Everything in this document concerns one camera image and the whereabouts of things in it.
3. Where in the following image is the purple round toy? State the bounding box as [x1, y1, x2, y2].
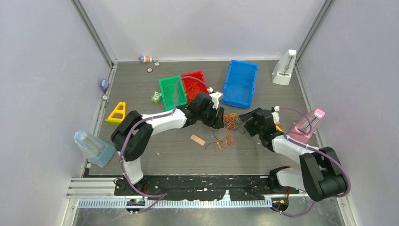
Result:
[100, 79, 110, 91]

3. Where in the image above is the clear plastic bottle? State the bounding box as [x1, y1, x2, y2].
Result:
[74, 130, 115, 168]

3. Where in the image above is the yellow orange toy piece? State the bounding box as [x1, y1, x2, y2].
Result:
[276, 125, 284, 132]

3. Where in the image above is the orange cable bundle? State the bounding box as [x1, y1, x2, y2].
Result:
[204, 112, 247, 153]

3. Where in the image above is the red plastic bin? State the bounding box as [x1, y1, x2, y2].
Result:
[181, 71, 209, 103]

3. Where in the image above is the yellow triangular toy frame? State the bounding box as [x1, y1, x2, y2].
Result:
[105, 102, 127, 125]

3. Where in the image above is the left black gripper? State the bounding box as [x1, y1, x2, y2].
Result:
[197, 103, 223, 129]

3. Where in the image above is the white metronome box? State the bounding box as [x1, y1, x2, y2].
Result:
[272, 49, 297, 85]

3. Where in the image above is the green plastic bin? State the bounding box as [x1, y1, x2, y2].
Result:
[159, 75, 188, 111]

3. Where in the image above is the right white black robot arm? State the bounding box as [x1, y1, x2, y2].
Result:
[239, 106, 351, 202]

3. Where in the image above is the pink metronome box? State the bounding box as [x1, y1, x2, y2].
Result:
[291, 108, 325, 143]

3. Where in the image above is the small wooden block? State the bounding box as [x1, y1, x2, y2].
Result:
[190, 134, 206, 146]

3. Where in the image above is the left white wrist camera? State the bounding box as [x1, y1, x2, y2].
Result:
[207, 87, 223, 109]

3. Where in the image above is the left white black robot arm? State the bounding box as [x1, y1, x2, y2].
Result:
[111, 92, 224, 195]

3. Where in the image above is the blue plastic bin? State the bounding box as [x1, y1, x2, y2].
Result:
[222, 60, 259, 109]

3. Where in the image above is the small figurine toy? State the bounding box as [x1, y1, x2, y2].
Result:
[138, 55, 152, 63]

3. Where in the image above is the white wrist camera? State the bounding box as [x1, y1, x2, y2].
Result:
[271, 106, 280, 125]
[207, 87, 223, 109]

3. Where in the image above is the yellow cable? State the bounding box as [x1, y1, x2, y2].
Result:
[164, 83, 183, 105]

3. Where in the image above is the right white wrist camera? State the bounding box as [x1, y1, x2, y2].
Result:
[271, 106, 280, 125]

